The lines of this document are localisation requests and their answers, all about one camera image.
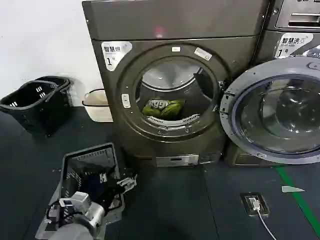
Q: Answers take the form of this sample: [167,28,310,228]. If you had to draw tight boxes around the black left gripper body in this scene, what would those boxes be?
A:
[101,180,127,211]

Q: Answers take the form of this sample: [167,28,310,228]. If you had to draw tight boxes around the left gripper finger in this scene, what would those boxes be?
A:
[116,174,138,187]
[122,181,138,194]

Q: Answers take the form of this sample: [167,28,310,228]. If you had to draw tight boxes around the dark clothes pile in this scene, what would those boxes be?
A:
[66,159,121,210]

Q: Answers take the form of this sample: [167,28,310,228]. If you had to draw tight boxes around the grey plastic laundry basket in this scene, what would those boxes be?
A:
[48,142,126,227]

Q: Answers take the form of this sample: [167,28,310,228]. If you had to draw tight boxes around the white lint filter grille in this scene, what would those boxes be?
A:
[146,113,201,126]

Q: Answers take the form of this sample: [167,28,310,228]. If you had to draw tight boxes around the cream plastic basket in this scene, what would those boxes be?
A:
[81,89,115,123]

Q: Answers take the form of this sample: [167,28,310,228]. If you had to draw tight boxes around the green garment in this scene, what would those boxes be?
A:
[142,98,186,117]

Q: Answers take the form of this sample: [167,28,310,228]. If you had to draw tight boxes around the black plastic laundry basket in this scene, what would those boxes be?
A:
[34,75,74,94]
[0,80,74,139]

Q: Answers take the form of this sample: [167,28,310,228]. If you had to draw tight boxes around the white power plug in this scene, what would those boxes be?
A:
[245,196,261,212]

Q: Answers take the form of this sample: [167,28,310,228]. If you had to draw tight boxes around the metal floor socket box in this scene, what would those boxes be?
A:
[239,191,271,216]

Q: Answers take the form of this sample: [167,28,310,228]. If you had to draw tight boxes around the grey front-load dryer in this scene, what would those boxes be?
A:
[82,0,274,169]

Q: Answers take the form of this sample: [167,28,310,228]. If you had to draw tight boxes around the round glass dryer door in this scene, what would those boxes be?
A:
[219,57,320,165]

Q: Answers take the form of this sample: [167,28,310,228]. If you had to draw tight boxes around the white paper scrap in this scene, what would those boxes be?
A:
[281,185,306,194]

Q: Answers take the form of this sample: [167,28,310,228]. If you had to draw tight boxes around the grey washing machine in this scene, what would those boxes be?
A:
[223,0,320,168]

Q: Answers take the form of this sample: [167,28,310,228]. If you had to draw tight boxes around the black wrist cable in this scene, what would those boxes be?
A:
[45,201,63,225]

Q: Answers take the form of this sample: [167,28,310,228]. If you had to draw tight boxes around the white power cable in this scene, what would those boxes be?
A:
[256,209,276,240]

